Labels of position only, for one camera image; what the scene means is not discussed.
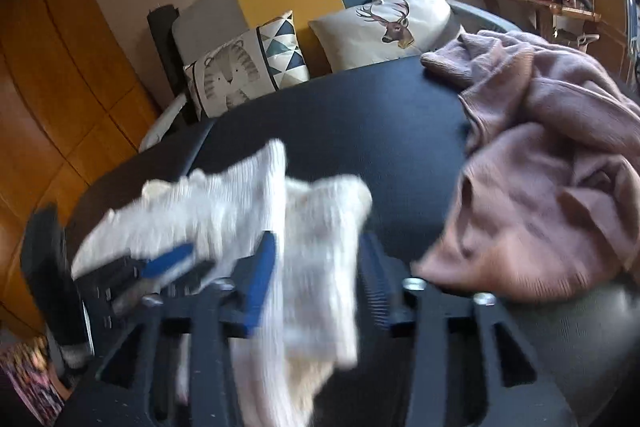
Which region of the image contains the wooden side table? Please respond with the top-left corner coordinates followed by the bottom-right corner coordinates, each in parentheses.
top-left (480, 0), bottom-right (603, 52)

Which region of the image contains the deer print cushion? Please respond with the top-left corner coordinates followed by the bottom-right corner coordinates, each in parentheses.
top-left (307, 0), bottom-right (453, 72)

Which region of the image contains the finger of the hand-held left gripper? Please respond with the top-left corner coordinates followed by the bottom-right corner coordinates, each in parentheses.
top-left (150, 259), bottom-right (216, 298)
top-left (139, 243), bottom-right (195, 280)

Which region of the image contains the pink knit sweater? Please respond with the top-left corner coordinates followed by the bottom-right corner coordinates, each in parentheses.
top-left (410, 29), bottom-right (640, 305)

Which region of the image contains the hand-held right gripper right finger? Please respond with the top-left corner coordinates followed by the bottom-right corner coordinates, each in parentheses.
top-left (357, 232), bottom-right (576, 427)

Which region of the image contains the floral patterned clothing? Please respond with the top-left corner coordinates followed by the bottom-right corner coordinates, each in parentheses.
top-left (0, 337), bottom-right (66, 425)

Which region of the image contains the brown cardboard box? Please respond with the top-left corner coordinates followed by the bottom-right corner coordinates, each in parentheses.
top-left (587, 0), bottom-right (631, 78)

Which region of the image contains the tiger print cushion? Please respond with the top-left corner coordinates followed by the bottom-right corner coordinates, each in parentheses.
top-left (182, 11), bottom-right (311, 120)

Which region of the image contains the white knit sweater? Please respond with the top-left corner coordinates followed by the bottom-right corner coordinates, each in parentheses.
top-left (70, 139), bottom-right (373, 427)

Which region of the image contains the black leather table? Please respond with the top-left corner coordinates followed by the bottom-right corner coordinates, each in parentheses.
top-left (65, 54), bottom-right (640, 427)

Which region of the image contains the wooden wardrobe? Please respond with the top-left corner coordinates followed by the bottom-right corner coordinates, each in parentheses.
top-left (0, 0), bottom-right (161, 338)

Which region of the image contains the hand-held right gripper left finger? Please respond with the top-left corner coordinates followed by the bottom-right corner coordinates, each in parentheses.
top-left (55, 232), bottom-right (278, 427)

